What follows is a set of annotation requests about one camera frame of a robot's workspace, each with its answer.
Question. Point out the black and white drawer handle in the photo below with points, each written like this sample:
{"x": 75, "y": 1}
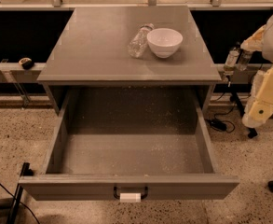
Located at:
{"x": 130, "y": 197}

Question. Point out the black stand leg left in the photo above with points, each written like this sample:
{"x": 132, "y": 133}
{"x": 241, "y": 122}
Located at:
{"x": 13, "y": 211}

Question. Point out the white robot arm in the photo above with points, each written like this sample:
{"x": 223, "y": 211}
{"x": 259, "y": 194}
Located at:
{"x": 259, "y": 107}

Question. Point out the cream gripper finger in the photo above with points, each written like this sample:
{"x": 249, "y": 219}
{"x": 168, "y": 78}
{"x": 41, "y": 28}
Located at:
{"x": 255, "y": 41}

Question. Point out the black power adapter with cable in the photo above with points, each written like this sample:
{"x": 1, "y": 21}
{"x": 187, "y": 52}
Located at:
{"x": 223, "y": 125}

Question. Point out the open grey top drawer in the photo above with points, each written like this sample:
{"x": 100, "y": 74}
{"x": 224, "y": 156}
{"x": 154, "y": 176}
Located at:
{"x": 130, "y": 139}

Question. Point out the black tripod leg right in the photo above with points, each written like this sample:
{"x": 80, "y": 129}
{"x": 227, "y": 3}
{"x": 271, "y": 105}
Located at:
{"x": 243, "y": 109}

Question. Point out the grey drawer cabinet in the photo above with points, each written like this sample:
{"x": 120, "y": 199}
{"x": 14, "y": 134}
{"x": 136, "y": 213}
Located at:
{"x": 93, "y": 50}

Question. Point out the white ceramic bowl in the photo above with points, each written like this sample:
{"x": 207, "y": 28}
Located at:
{"x": 164, "y": 42}

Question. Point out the clear bottle on ledge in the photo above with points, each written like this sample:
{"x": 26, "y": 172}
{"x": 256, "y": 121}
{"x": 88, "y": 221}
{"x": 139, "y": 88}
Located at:
{"x": 231, "y": 59}
{"x": 244, "y": 60}

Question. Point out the yellow black tape measure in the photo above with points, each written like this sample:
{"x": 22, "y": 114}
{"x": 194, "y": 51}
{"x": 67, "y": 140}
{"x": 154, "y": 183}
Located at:
{"x": 26, "y": 63}

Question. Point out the clear plastic water bottle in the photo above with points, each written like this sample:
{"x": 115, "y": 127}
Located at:
{"x": 138, "y": 44}

